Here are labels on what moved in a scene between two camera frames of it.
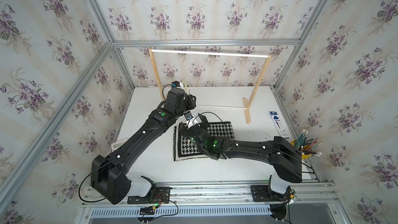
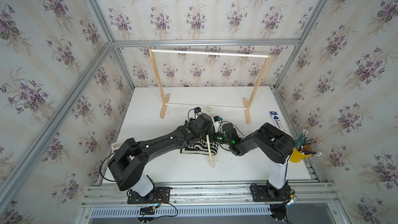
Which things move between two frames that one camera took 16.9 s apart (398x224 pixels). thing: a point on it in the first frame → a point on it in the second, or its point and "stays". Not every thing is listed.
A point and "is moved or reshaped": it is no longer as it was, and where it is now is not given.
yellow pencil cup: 307,147 stays
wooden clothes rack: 247,108 stays
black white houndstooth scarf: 184,149 is moved or reshaped
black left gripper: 192,101 → 211,130
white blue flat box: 279,124 stays
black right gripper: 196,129 → 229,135
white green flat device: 117,144 stays
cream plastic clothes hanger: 185,86 is moved or reshaped
